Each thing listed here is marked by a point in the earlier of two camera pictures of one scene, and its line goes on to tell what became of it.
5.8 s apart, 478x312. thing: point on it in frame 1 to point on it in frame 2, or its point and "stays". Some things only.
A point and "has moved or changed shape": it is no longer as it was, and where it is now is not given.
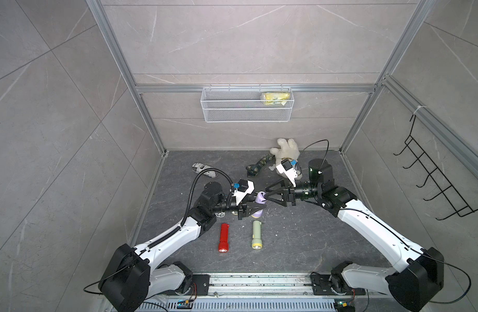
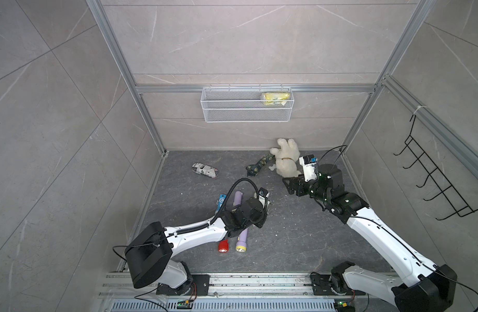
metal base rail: x=267 y=292 stays
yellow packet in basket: x=276 y=97 stays
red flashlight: x=223 y=244 stays
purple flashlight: x=260 y=199 has moved or changed shape
